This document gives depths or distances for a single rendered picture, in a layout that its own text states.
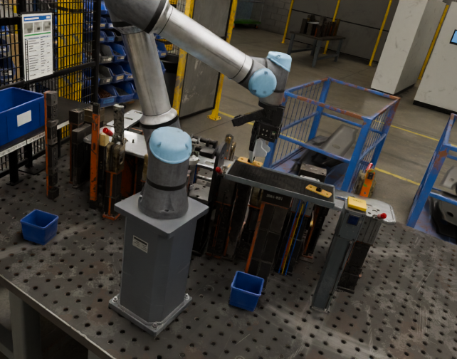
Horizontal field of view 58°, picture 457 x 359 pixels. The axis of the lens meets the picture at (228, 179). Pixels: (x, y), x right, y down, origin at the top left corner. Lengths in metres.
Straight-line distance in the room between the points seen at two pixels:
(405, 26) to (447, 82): 1.39
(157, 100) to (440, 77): 8.42
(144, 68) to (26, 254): 0.88
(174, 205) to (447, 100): 8.51
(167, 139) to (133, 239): 0.33
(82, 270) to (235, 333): 0.60
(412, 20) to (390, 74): 1.08
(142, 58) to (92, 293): 0.82
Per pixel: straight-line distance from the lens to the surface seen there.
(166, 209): 1.20
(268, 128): 1.32
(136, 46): 1.18
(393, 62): 9.42
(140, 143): 1.92
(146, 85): 1.21
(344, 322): 1.66
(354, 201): 1.43
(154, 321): 1.41
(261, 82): 1.11
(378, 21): 13.56
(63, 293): 1.55
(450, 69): 9.35
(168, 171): 1.14
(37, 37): 2.16
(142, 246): 1.25
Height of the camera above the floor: 1.76
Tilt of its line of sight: 26 degrees down
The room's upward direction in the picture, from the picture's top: 11 degrees clockwise
